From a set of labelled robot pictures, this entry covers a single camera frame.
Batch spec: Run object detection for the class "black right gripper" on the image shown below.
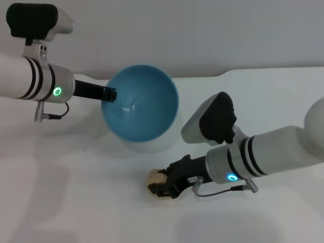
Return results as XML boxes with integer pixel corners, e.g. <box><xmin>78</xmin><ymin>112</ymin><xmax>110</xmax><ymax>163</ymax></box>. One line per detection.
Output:
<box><xmin>147</xmin><ymin>154</ymin><xmax>212</xmax><ymax>199</ymax></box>

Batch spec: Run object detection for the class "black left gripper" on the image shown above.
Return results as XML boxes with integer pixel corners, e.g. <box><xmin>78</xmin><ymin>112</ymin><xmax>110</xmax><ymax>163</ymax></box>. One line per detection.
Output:
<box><xmin>73</xmin><ymin>80</ymin><xmax>118</xmax><ymax>103</ymax></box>

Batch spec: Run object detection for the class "beige egg yolk pastry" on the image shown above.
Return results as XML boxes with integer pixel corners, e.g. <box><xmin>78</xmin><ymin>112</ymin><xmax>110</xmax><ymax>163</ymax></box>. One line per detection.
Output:
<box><xmin>145</xmin><ymin>168</ymin><xmax>175</xmax><ymax>201</ymax></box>

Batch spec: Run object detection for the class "blue bowl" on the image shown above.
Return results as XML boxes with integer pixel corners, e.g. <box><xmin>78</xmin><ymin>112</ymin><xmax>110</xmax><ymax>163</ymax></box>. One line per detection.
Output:
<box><xmin>101</xmin><ymin>64</ymin><xmax>180</xmax><ymax>150</ymax></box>

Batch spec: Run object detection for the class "right arm cable with connector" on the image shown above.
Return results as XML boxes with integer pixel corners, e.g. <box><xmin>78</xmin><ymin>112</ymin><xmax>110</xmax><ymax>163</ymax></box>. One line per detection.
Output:
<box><xmin>192</xmin><ymin>176</ymin><xmax>257</xmax><ymax>198</ymax></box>

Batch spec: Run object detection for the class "arm cable with connector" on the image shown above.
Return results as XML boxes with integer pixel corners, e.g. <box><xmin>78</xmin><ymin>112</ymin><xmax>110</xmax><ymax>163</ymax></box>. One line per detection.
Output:
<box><xmin>192</xmin><ymin>176</ymin><xmax>257</xmax><ymax>198</ymax></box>
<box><xmin>34</xmin><ymin>101</ymin><xmax>69</xmax><ymax>123</ymax></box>

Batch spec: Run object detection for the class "left arm cable with connector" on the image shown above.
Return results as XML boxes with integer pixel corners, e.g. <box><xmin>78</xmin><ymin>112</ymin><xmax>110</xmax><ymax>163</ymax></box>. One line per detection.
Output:
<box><xmin>34</xmin><ymin>101</ymin><xmax>69</xmax><ymax>123</ymax></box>

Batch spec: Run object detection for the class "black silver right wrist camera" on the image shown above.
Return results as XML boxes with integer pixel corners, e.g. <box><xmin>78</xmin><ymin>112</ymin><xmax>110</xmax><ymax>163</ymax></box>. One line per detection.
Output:
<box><xmin>181</xmin><ymin>91</ymin><xmax>238</xmax><ymax>147</ymax></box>

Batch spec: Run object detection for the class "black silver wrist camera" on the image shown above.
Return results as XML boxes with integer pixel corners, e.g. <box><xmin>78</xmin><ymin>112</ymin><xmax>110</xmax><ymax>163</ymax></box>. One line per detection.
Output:
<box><xmin>6</xmin><ymin>3</ymin><xmax>75</xmax><ymax>48</ymax></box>
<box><xmin>181</xmin><ymin>91</ymin><xmax>238</xmax><ymax>147</ymax></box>

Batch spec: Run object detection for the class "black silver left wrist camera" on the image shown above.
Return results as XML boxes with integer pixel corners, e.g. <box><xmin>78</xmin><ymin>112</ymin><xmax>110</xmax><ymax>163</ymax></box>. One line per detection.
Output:
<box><xmin>6</xmin><ymin>3</ymin><xmax>75</xmax><ymax>48</ymax></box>

